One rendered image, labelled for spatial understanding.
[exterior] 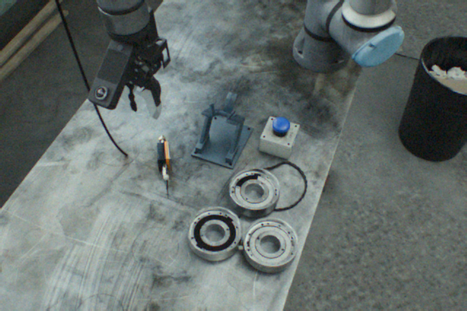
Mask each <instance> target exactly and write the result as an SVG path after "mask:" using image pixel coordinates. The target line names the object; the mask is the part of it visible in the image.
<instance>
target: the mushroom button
mask: <svg viewBox="0 0 467 311"><path fill-rule="evenodd" d="M271 126H272V128H273V129H274V130H275V131H276V132H279V133H285V132H287V131H288V130H289V129H290V122H289V120H288V119H286V118H276V119H274V120H273V121H272V124H271Z"/></svg>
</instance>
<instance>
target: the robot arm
mask: <svg viewBox="0 0 467 311"><path fill-rule="evenodd" d="M97 5H98V8H99V12H100V15H101V19H102V21H103V24H104V27H105V29H106V30H107V33H108V35H109V37H110V38H111V39H112V40H111V42H110V43H109V47H108V49H107V51H106V53H105V55H104V58H103V60H102V62H101V65H100V67H99V70H98V71H97V75H96V78H95V80H94V83H93V84H92V87H91V89H90V92H89V94H88V101H91V102H92V103H94V104H97V105H98V106H100V107H103V108H105V109H108V110H114V109H115V108H116V106H117V103H118V102H119V100H120V97H121V99H122V100H123V101H124V102H125V103H126V104H127V105H128V107H129V108H130V109H131V110H132V111H133V112H136V111H137V107H136V102H135V101H134V97H135V96H134V92H135V90H136V88H137V86H139V87H140V88H142V87H144V88H143V90H142V91H141V95H142V98H143V99H144V100H145V101H146V102H147V108H148V111H149V114H150V115H149V116H150V117H151V118H153V119H156V120H157V119H158V118H159V117H160V115H161V110H162V103H163V102H164V101H165V99H166V95H167V93H168V91H169V85H168V84H167V83H164V84H160V83H159V82H158V80H157V79H155V78H154V76H153V75H154V74H156V73H157V71H158V70H159V69H160V68H161V67H162V64H161V61H162V63H163V67H164V68H166V66H167V65H168V64H169V62H170V61H171V59H170V55H169V49H168V44H167V40H166V38H163V37H160V36H158V30H157V27H156V23H155V16H154V13H153V9H151V8H148V5H147V0H97ZM396 14H397V5H396V2H395V1H394V0H307V4H306V12H305V16H304V27H303V28H302V29H301V31H300V32H299V34H298V36H297V37H296V39H295V42H294V44H293V56H294V58H295V60H296V61H297V62H298V63H299V64H300V65H301V66H303V67H305V68H306V69H309V70H312V71H314V72H322V73H327V72H335V71H338V70H339V69H341V68H343V67H344V66H346V65H347V63H348V61H349V59H350V56H351V57H352V60H353V61H355V62H356V63H357V64H358V65H359V66H363V67H373V66H378V65H380V64H381V63H383V62H385V61H386V60H387V59H388V58H390V57H391V55H392V54H394V52H395V51H396V50H397V49H398V48H399V47H400V46H401V44H402V42H403V40H404V32H403V31H402V30H401V27H400V26H397V25H396V24H395V18H396ZM159 41H162V43H161V44H160V45H159V46H158V44H156V42H159ZM165 49H166V53H167V58H166V60H165V61H164V54H163V51H164V50H165Z"/></svg>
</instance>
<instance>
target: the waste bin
mask: <svg viewBox="0 0 467 311"><path fill-rule="evenodd" d="M433 66H437V67H439V68H440V69H441V70H442V71H446V74H447V71H449V69H451V68H453V67H457V68H459V67H460V69H461V71H464V73H466V71H467V36H463V35H455V34H452V35H444V36H441V37H436V38H434V39H432V40H431V41H429V42H428V43H427V44H426V45H425V46H424V48H423V50H422V52H421V54H420V61H419V63H418V65H417V68H416V71H415V73H414V80H413V84H412V87H411V90H410V92H409V97H408V102H407V103H406V107H405V110H404V114H403V117H402V119H401V122H400V126H399V128H398V135H399V137H400V140H401V141H402V143H403V145H404V146H405V147H406V148H407V149H408V151H409V152H410V153H414V154H415V155H416V156H419V157H421V158H424V159H426V160H429V161H446V160H449V159H451V158H453V157H455V156H456V155H457V154H458V153H459V152H460V150H461V149H462V147H463V146H464V144H465V143H466V142H467V93H462V92H460V91H457V90H454V89H452V88H450V87H448V86H446V85H444V84H442V83H441V82H439V81H438V80H437V79H436V78H435V77H434V76H433V75H432V74H431V73H430V72H429V71H434V70H432V67H433Z"/></svg>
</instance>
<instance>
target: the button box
mask: <svg viewBox="0 0 467 311"><path fill-rule="evenodd" d="M274 119H276V118H272V117H269V121H268V123H267V124H266V127H265V129H264V131H263V133H262V136H261V137H260V145H259V151H260V152H262V153H269V154H271V155H273V156H278V157H280V158H284V159H287V160H288V159H289V157H290V154H291V153H292V150H293V147H294V144H295V143H296V140H297V137H298V131H299V127H300V125H298V124H295V123H291V122H290V129H289V130H288V131H287V132H285V133H279V132H276V131H275V130H274V129H273V128H272V126H271V124H272V121H273V120H274Z"/></svg>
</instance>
